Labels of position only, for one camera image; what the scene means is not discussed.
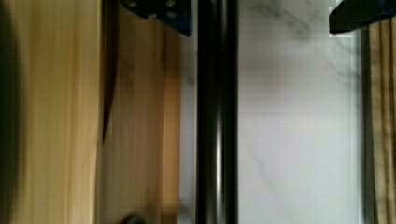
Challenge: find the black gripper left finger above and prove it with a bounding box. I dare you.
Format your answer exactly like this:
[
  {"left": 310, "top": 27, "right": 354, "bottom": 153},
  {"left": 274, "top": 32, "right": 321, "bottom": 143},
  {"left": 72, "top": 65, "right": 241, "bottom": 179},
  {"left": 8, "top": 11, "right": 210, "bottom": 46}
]
[{"left": 120, "top": 0, "right": 193, "bottom": 36}]

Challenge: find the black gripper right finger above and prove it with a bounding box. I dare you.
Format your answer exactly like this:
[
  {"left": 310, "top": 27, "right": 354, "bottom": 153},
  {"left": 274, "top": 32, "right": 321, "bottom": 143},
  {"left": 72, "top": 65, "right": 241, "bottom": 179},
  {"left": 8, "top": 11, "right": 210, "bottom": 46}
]
[{"left": 329, "top": 0, "right": 396, "bottom": 35}]

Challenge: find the wooden drawer cabinet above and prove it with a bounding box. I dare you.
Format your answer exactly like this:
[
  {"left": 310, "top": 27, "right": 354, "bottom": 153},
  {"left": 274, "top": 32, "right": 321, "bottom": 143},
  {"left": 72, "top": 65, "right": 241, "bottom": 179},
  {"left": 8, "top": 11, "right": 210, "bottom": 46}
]
[{"left": 1, "top": 0, "right": 118, "bottom": 224}]

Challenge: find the brown wooden cutting board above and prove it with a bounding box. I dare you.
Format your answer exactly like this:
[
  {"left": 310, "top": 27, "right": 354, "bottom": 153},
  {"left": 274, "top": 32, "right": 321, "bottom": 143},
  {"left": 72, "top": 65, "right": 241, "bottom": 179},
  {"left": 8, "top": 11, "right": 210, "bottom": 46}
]
[{"left": 361, "top": 19, "right": 396, "bottom": 224}]

